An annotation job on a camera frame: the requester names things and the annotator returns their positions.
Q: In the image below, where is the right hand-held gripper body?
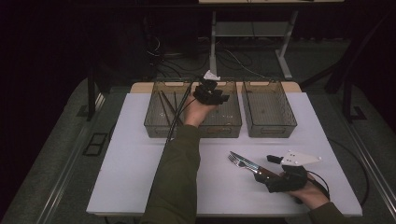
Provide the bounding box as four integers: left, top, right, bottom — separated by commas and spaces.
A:
264, 149, 322, 194

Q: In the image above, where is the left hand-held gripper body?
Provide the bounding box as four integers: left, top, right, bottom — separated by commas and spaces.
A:
192, 69, 221, 105

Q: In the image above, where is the clear brown plastic bin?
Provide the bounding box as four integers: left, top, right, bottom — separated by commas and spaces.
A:
143, 78, 192, 139
241, 78, 298, 139
197, 77, 243, 139

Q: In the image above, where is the brown chopstick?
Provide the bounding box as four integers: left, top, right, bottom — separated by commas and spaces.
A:
162, 91, 185, 126

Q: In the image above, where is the person's left hand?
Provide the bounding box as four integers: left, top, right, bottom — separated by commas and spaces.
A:
184, 96, 219, 128

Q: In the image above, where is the person's right hand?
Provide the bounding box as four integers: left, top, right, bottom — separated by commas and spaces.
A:
288, 174, 331, 210

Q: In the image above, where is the white board mat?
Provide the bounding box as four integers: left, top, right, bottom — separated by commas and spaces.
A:
86, 91, 363, 217

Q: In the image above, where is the black metal stand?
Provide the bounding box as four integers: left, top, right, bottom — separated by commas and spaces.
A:
341, 78, 368, 124
76, 66, 98, 122

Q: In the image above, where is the black tripod stand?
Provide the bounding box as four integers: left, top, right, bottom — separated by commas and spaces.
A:
299, 12, 394, 95

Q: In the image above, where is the tangle of black cables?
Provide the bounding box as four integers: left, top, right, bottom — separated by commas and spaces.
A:
144, 34, 269, 80

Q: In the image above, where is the white cable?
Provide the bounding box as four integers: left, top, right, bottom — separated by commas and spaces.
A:
223, 49, 266, 78

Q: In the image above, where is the white metal frame desk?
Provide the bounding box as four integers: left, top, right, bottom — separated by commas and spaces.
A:
198, 0, 346, 81

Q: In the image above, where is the thin black cable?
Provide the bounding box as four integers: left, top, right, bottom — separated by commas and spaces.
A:
328, 138, 371, 207

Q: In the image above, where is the metal floor rail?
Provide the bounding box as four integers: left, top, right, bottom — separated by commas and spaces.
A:
40, 91, 106, 224
342, 118, 396, 216

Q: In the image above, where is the black floor outlet frame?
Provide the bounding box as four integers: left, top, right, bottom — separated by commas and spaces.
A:
82, 133, 109, 157

